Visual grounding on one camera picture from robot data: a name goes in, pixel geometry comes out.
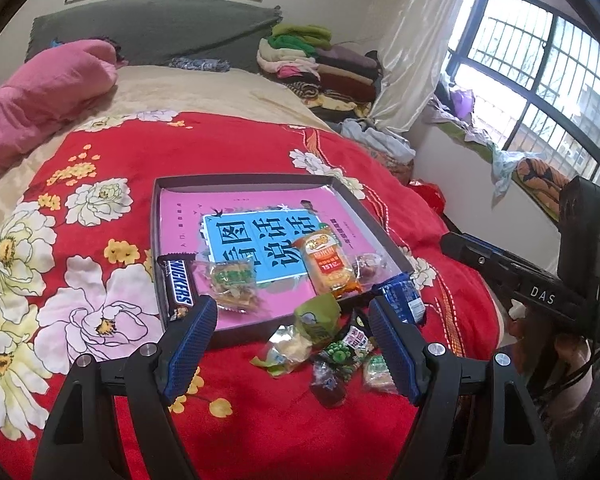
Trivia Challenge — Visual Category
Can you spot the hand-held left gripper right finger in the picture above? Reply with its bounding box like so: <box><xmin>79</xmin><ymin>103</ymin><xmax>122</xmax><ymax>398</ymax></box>
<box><xmin>369</xmin><ymin>296</ymin><xmax>556</xmax><ymax>480</ymax></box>

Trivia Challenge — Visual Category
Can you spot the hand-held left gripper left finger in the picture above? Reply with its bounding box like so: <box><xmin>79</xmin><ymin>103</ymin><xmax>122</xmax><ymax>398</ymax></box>
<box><xmin>32</xmin><ymin>295</ymin><xmax>218</xmax><ymax>480</ymax></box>

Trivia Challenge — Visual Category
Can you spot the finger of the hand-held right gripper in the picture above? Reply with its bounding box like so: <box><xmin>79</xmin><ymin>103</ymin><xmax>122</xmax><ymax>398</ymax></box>
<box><xmin>440</xmin><ymin>232</ymin><xmax>523</xmax><ymax>286</ymax></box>

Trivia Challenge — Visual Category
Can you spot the blue snack packet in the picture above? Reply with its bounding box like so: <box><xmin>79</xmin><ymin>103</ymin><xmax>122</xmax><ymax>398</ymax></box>
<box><xmin>372</xmin><ymin>275</ymin><xmax>426</xmax><ymax>323</ymax></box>

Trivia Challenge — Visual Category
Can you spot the black packet with green peas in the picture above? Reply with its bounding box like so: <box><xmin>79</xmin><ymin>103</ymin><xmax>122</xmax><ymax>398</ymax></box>
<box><xmin>315</xmin><ymin>307</ymin><xmax>381</xmax><ymax>376</ymax></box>

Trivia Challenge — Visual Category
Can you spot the brown chocolate bar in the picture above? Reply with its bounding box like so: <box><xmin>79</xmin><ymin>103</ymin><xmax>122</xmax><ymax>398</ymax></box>
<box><xmin>157</xmin><ymin>255</ymin><xmax>201</xmax><ymax>323</ymax></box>

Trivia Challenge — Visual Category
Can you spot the clear packet with green label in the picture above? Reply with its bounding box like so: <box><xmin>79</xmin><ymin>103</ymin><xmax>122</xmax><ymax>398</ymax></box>
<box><xmin>190</xmin><ymin>257</ymin><xmax>263</xmax><ymax>316</ymax></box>

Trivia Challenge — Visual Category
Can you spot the light green pastry packet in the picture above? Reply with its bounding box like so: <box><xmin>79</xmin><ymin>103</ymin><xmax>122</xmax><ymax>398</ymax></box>
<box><xmin>250</xmin><ymin>295</ymin><xmax>343</xmax><ymax>376</ymax></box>

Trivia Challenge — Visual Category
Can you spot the clear candy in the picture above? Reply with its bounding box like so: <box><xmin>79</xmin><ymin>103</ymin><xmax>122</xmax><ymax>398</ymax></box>
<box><xmin>355</xmin><ymin>252</ymin><xmax>396</xmax><ymax>281</ymax></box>

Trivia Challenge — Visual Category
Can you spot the orange rice cracker packet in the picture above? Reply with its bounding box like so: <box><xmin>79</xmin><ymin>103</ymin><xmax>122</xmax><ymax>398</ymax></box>
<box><xmin>297</xmin><ymin>232</ymin><xmax>363</xmax><ymax>301</ymax></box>

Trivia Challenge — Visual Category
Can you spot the dark shallow cardboard box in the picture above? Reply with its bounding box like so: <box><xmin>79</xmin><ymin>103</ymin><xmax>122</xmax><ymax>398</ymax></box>
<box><xmin>150</xmin><ymin>174</ymin><xmax>416</xmax><ymax>351</ymax></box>

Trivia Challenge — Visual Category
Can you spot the person's right hand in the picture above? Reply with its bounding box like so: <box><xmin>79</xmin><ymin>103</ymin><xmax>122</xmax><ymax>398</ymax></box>
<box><xmin>505</xmin><ymin>310</ymin><xmax>597</xmax><ymax>413</ymax></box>

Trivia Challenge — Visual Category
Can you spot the small green label packet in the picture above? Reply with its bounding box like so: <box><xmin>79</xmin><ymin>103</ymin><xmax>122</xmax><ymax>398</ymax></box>
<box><xmin>362</xmin><ymin>355</ymin><xmax>398</xmax><ymax>393</ymax></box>

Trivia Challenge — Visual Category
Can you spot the dark red wrapped candy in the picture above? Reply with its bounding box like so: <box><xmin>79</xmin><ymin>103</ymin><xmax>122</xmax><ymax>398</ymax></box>
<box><xmin>310</xmin><ymin>360</ymin><xmax>348</xmax><ymax>408</ymax></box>

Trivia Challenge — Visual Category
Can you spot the red plastic bag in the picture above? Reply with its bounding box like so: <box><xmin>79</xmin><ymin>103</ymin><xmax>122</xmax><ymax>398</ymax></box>
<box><xmin>410</xmin><ymin>180</ymin><xmax>446</xmax><ymax>213</ymax></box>

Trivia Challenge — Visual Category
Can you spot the orange patterned cloth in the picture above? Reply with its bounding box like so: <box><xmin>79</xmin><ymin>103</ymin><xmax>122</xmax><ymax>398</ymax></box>
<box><xmin>512</xmin><ymin>157</ymin><xmax>571</xmax><ymax>221</ymax></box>

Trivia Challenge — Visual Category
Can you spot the white hanging cloth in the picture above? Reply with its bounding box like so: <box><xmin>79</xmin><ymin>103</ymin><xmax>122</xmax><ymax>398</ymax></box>
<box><xmin>490</xmin><ymin>150</ymin><xmax>523</xmax><ymax>206</ymax></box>

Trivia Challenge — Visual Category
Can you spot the pink picture book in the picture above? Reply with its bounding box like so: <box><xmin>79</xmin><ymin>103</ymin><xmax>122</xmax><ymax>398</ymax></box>
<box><xmin>157</xmin><ymin>185</ymin><xmax>396</xmax><ymax>333</ymax></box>

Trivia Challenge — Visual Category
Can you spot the pale clothes heap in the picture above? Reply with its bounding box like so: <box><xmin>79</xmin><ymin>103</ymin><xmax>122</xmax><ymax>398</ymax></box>
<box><xmin>340</xmin><ymin>117</ymin><xmax>416</xmax><ymax>163</ymax></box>

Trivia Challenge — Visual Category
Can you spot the purple cloth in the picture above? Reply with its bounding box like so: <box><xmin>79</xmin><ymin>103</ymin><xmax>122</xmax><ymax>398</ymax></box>
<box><xmin>452</xmin><ymin>89</ymin><xmax>476</xmax><ymax>118</ymax></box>

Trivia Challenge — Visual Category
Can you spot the red floral blanket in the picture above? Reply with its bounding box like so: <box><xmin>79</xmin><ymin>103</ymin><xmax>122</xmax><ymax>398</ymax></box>
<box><xmin>0</xmin><ymin>110</ymin><xmax>501</xmax><ymax>480</ymax></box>

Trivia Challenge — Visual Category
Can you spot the barred window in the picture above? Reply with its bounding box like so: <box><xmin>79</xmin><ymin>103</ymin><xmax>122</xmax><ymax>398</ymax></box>
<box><xmin>442</xmin><ymin>0</ymin><xmax>600</xmax><ymax>181</ymax></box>

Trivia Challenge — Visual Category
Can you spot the white curtain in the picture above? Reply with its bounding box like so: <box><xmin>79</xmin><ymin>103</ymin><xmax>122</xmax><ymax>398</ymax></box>
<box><xmin>372</xmin><ymin>0</ymin><xmax>476</xmax><ymax>133</ymax></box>

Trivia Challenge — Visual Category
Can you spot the stack of folded clothes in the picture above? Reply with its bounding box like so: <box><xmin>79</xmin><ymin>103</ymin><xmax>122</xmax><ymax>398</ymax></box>
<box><xmin>257</xmin><ymin>24</ymin><xmax>383</xmax><ymax>121</ymax></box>

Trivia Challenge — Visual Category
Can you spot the beige bed sheet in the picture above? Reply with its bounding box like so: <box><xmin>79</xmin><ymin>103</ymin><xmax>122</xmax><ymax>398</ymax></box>
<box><xmin>0</xmin><ymin>65</ymin><xmax>341</xmax><ymax>201</ymax></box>

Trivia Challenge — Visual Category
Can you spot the dark patterned pillow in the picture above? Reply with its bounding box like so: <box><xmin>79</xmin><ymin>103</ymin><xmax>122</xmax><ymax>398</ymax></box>
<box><xmin>170</xmin><ymin>56</ymin><xmax>231</xmax><ymax>73</ymax></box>

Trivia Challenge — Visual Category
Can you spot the pink pillow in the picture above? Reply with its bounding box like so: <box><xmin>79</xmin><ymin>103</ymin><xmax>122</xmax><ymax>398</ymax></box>
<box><xmin>0</xmin><ymin>39</ymin><xmax>121</xmax><ymax>181</ymax></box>

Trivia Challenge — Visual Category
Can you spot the grey headboard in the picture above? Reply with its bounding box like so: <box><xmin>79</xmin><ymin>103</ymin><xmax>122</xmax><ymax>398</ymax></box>
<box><xmin>25</xmin><ymin>0</ymin><xmax>283</xmax><ymax>68</ymax></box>

